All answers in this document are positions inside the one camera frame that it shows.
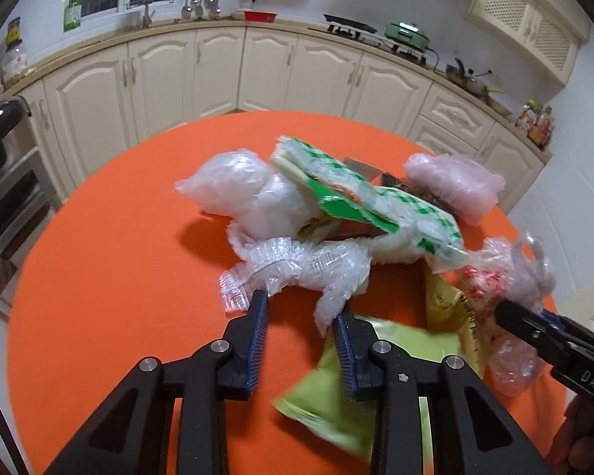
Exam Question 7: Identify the pink plastic bag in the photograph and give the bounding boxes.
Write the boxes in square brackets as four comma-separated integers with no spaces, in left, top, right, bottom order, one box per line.
[405,153,506,226]

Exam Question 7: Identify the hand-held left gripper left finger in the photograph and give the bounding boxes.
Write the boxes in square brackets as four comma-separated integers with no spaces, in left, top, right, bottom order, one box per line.
[44,289,270,475]

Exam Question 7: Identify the steel wok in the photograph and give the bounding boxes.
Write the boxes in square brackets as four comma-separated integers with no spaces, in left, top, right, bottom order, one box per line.
[445,58,506,97]

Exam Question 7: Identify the yellow-green snack bag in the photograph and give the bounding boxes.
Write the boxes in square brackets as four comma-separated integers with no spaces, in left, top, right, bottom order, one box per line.
[272,317,486,458]

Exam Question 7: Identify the black gas stove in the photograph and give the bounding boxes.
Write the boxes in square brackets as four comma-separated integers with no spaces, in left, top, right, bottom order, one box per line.
[323,14,392,43]

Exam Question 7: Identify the clear crumpled plastic bag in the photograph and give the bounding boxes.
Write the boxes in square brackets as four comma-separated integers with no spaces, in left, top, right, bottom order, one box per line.
[173,151,322,238]

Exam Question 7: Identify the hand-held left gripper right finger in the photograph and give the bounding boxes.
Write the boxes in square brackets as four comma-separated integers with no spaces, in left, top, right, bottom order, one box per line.
[333,307,550,475]

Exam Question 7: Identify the clear bubble wrap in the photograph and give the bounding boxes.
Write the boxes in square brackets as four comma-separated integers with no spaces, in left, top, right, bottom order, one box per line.
[219,235,372,340]

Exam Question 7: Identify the group of condiment bottles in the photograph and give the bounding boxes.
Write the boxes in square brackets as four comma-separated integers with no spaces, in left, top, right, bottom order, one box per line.
[517,99,556,149]

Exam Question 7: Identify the person's right hand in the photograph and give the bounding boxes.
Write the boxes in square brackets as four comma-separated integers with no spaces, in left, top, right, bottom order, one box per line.
[547,396,594,475]

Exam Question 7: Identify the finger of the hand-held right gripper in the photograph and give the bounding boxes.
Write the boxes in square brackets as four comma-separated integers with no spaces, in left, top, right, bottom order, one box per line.
[495,299,570,367]
[542,309,582,337]

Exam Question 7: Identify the cream lower kitchen cabinets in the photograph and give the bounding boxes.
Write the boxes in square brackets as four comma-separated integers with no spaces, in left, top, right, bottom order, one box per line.
[10,25,550,209]

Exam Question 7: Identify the dark foil wrapper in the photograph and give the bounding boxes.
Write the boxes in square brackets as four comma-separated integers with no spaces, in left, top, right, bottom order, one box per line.
[380,172,459,211]

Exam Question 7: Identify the green checkered plastic package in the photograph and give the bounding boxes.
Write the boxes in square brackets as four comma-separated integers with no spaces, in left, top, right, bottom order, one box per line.
[270,136,463,273]

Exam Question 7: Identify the clear plastic jar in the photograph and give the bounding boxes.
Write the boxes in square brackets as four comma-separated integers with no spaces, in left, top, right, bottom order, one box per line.
[0,42,30,87]

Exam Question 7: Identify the green bottle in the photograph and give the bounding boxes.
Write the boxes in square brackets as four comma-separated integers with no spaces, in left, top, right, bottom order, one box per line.
[63,0,82,31]

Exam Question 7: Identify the yellow packet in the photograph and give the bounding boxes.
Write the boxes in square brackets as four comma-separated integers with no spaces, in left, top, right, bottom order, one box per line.
[422,264,493,382]

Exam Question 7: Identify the black rice cooker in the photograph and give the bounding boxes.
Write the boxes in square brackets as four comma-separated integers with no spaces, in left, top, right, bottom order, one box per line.
[0,96,33,199]

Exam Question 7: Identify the red print plastic bag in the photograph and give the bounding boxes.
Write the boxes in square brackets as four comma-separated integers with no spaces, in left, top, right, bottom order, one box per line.
[458,232,560,397]

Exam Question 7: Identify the steel shelf cart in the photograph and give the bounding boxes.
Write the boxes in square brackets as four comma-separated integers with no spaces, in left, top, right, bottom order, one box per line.
[0,148,63,317]

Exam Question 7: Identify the green electric pot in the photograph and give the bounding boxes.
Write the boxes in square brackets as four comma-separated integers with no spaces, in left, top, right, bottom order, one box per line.
[383,21,434,53]

